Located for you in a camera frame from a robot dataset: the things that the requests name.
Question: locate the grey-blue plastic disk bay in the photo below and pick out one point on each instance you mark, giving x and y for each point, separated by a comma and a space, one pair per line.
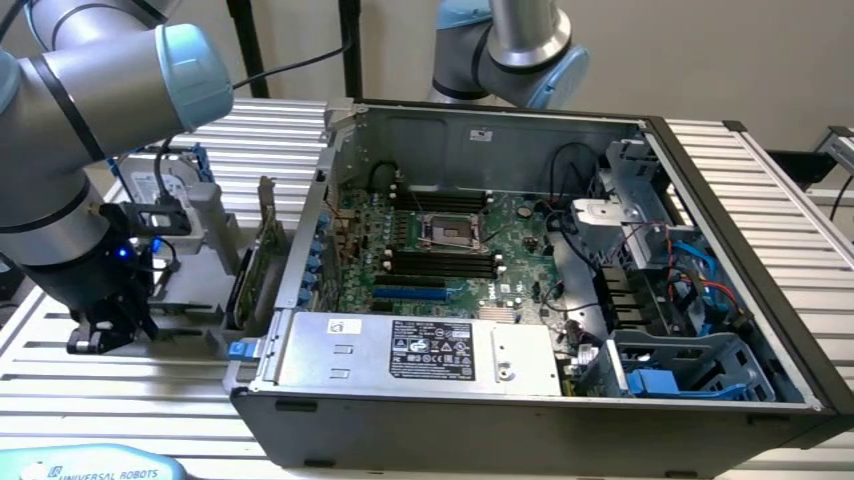
694, 365

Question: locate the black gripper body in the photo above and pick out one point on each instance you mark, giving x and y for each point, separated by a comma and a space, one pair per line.
80, 285

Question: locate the blue case latch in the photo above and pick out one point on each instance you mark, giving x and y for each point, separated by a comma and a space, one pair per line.
241, 350

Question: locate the short black expansion slot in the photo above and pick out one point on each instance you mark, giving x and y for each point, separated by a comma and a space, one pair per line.
400, 306

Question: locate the black RAM slot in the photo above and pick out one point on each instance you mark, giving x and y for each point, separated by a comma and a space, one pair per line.
443, 260
440, 209
440, 193
443, 253
440, 198
443, 273
443, 267

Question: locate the green motherboard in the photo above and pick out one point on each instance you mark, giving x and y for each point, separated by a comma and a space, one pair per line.
514, 260

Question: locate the blue expansion slot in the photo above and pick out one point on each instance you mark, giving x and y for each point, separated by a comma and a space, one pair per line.
408, 292

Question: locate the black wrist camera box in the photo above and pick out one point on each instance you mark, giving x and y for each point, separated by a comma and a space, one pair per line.
152, 219

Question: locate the blue Universal Robots joint cap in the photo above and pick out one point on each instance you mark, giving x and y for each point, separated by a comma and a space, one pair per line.
87, 465

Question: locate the small silver chipset heatsink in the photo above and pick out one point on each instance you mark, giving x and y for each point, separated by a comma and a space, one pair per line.
498, 314

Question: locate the green graphics card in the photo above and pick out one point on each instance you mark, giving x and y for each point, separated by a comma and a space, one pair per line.
260, 250

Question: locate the black stand pole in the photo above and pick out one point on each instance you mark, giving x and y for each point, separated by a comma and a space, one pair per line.
248, 45
349, 50

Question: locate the silver metal drive cage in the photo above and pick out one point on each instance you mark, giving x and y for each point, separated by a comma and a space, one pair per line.
620, 215

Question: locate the grey parts rack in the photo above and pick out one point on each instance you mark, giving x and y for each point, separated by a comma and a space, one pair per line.
207, 240

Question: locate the black block beside table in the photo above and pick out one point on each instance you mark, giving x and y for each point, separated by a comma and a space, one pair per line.
796, 170

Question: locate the black open PC case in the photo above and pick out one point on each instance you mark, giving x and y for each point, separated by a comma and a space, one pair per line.
534, 430

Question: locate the silver power supply unit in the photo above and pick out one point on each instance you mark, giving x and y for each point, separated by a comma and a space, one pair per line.
414, 352

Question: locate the white case sticker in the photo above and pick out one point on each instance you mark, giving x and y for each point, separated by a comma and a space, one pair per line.
480, 135

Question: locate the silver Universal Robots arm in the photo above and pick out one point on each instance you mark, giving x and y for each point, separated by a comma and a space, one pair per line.
67, 100

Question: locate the hard disk in blue caddy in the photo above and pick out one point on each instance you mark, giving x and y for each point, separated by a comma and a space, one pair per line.
179, 172

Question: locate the CPU socket with metal frame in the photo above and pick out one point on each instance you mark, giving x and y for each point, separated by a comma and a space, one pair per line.
448, 232

